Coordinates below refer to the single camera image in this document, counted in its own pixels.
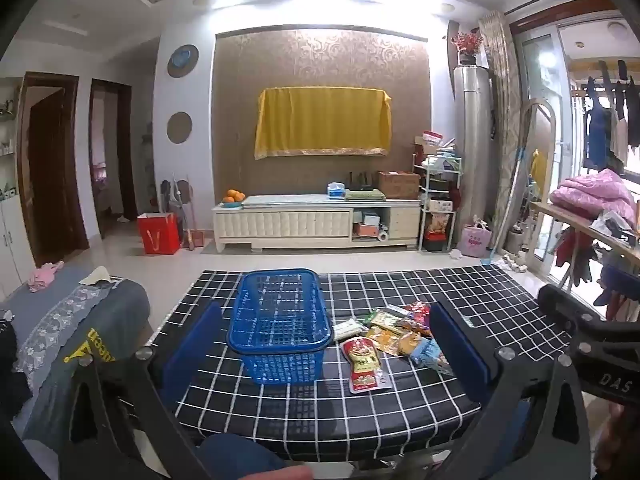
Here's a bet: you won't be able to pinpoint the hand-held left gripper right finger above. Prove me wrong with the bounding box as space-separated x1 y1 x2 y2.
429 301 598 480

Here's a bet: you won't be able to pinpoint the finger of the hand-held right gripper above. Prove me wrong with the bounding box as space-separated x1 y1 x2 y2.
537 284 607 333

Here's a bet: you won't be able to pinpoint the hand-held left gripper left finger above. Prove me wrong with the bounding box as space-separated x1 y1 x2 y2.
60 301 223 480

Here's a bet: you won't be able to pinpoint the blue plastic basket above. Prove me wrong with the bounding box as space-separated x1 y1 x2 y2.
226 268 335 386

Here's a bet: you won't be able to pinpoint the green cracker packet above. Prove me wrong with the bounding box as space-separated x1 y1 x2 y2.
332 317 368 342

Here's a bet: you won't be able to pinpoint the orange yellow snack packet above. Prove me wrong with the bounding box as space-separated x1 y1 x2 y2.
395 332 426 357

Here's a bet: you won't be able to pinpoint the red transparent snack packet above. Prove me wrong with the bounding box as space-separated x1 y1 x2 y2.
405 301 432 328

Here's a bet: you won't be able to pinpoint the green yellow snack packet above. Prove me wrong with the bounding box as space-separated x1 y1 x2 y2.
367 310 406 331

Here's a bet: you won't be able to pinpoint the wooden drying rack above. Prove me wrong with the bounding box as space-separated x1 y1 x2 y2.
530 200 640 311

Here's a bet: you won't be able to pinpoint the large red snack packet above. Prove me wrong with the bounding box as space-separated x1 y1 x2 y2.
341 336 388 394

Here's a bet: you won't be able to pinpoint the grey printed blanket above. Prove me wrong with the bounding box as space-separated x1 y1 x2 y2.
10 277 151 451

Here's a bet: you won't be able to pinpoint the pink tote bag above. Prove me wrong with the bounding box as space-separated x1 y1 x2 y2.
460 220 493 259

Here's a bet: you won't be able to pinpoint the red paper bag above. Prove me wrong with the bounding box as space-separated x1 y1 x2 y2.
137 212 181 256

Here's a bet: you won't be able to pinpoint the person's leg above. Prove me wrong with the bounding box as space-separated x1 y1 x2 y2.
195 432 311 480

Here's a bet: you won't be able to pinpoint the pink quilt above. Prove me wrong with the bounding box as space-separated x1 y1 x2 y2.
550 168 637 221

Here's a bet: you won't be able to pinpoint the black white checkered tablecloth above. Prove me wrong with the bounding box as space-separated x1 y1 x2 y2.
150 266 571 461

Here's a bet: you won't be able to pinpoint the broom and dustpan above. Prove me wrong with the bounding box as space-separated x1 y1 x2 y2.
160 172 203 251

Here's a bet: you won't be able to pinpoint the cream television cabinet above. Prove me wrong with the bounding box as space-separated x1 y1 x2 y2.
211 194 422 252

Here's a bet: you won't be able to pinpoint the white storage rack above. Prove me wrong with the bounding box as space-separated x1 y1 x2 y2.
412 132 463 253

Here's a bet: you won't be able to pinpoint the pink cloth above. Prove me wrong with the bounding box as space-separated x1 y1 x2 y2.
27 261 65 293

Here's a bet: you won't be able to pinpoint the brown cardboard box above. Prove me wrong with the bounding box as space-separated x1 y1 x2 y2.
377 171 421 201

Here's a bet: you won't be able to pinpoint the silver standing air conditioner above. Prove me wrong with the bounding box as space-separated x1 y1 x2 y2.
454 65 496 241

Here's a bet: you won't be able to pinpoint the arched standing mirror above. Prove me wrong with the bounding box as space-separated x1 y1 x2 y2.
500 97 557 261

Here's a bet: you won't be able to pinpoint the green folded cloth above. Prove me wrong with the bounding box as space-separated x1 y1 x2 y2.
345 187 387 202

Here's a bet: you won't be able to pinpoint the hanging clothes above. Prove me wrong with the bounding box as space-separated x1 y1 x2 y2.
582 60 640 171

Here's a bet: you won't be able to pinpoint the patterned beige curtain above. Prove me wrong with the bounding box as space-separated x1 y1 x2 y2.
479 11 526 256

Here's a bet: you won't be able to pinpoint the yellow cloth cover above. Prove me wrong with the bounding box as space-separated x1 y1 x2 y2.
254 86 392 161

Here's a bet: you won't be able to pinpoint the red flower vase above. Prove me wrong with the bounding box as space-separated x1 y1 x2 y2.
450 30 483 66

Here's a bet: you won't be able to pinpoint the dark wooden door frame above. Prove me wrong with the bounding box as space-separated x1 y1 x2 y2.
17 72 91 268
89 78 138 238

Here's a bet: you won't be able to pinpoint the brown round wall decoration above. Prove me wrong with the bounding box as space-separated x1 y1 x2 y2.
166 111 193 144

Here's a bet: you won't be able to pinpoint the blue round wall decoration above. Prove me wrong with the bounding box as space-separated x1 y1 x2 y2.
166 44 200 79

